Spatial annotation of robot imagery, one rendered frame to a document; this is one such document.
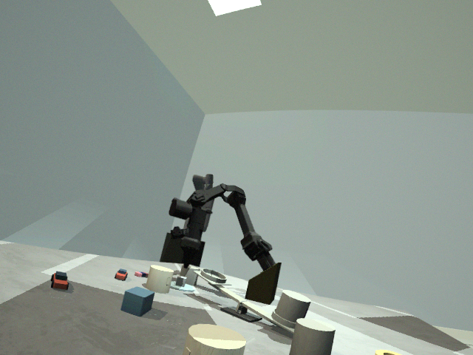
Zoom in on blue cube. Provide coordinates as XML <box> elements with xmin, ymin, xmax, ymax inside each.
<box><xmin>121</xmin><ymin>287</ymin><xmax>155</xmax><ymax>317</ymax></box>

